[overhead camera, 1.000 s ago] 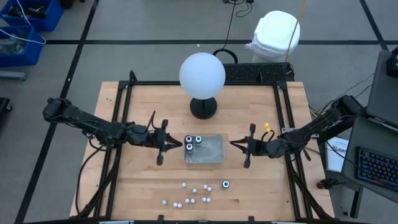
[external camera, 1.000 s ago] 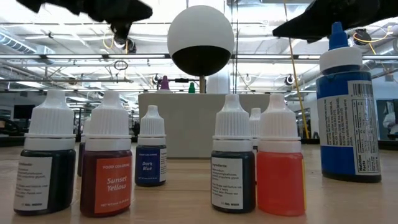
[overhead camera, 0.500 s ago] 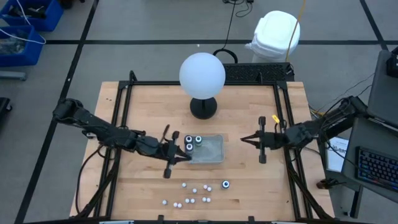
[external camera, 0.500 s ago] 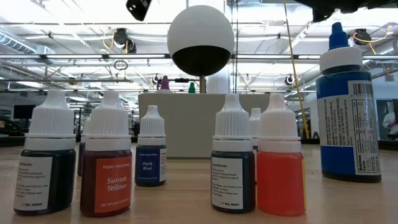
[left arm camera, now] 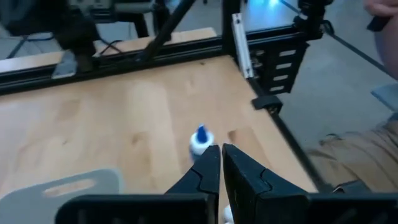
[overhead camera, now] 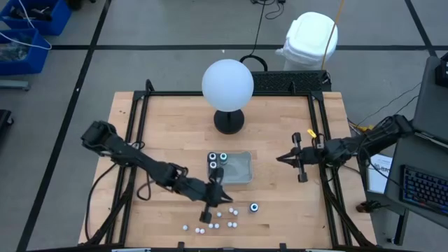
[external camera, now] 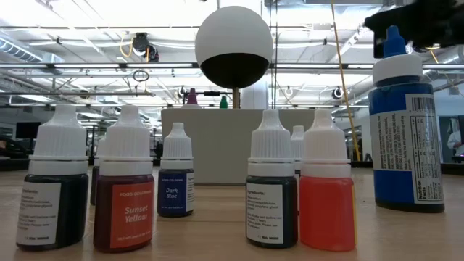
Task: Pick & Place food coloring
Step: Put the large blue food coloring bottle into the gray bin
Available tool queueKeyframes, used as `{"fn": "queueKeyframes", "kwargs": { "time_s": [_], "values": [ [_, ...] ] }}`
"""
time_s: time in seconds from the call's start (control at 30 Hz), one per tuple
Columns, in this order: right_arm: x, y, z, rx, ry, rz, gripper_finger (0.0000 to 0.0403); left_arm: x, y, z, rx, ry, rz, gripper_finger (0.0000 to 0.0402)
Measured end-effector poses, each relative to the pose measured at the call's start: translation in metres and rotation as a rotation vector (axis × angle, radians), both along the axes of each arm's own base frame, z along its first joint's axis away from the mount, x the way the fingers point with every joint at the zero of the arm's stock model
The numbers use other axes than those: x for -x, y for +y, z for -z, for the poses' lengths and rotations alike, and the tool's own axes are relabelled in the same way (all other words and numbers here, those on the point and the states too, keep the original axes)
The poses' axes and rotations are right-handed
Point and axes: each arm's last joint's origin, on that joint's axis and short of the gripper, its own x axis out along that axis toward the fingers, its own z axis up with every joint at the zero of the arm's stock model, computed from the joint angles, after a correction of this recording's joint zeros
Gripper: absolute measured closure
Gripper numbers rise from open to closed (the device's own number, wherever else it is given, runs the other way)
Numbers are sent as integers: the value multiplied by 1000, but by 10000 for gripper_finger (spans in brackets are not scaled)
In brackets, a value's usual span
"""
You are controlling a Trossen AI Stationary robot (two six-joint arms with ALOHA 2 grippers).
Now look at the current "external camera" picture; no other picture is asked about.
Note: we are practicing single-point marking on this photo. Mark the black wall screen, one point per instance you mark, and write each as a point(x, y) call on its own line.
point(23, 130)

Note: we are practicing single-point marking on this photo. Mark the white globe table lamp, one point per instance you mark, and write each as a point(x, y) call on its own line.
point(233, 36)

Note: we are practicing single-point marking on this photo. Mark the large purple food coloring bottle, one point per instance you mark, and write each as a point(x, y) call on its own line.
point(192, 96)

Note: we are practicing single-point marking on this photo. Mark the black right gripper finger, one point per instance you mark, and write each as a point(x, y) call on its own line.
point(378, 36)
point(424, 40)

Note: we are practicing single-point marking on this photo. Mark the large blue food coloring bottle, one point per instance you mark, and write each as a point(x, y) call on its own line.
point(398, 152)

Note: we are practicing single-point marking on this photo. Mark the small sunset yellow coloring bottle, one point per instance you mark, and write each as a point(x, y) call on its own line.
point(127, 214)

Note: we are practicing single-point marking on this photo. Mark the small white-capped coloring bottle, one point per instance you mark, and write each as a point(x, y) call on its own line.
point(298, 145)

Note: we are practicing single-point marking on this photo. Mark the small black food coloring bottle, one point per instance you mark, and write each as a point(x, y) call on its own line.
point(54, 203)

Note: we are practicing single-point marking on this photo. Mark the grey plastic tray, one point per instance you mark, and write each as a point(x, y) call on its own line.
point(224, 145)

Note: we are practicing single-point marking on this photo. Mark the small dark green coloring bottle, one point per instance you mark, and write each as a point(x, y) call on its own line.
point(272, 203)

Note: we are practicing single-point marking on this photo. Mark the small dark blue coloring bottle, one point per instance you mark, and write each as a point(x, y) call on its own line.
point(175, 192)

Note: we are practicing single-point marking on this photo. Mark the small dark maroon coloring bottle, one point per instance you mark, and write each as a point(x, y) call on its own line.
point(95, 185)

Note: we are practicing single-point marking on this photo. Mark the small orange red coloring bottle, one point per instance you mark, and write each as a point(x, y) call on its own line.
point(326, 214)

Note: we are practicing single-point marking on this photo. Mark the person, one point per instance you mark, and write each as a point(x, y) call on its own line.
point(456, 141)

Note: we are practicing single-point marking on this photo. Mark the large green food coloring bottle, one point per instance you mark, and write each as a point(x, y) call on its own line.
point(223, 102)

